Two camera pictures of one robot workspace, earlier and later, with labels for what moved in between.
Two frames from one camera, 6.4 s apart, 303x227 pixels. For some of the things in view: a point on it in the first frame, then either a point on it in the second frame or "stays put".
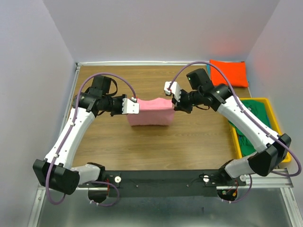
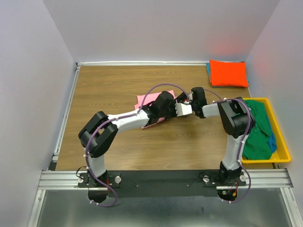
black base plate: (134, 183) stays put
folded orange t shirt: (235, 72) stays put
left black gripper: (120, 110) to (174, 114)
